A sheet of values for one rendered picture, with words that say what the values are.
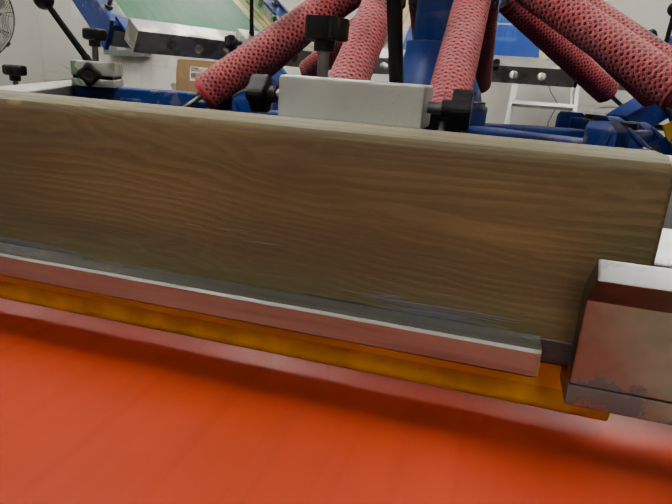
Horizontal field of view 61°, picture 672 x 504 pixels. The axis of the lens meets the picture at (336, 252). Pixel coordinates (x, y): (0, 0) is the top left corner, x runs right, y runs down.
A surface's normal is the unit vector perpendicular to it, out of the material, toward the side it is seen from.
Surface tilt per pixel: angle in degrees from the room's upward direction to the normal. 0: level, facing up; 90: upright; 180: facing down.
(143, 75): 90
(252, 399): 0
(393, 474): 0
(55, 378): 0
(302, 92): 90
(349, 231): 90
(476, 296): 90
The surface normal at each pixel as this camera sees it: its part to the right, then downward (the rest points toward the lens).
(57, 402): 0.07, -0.96
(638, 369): -0.28, 0.25
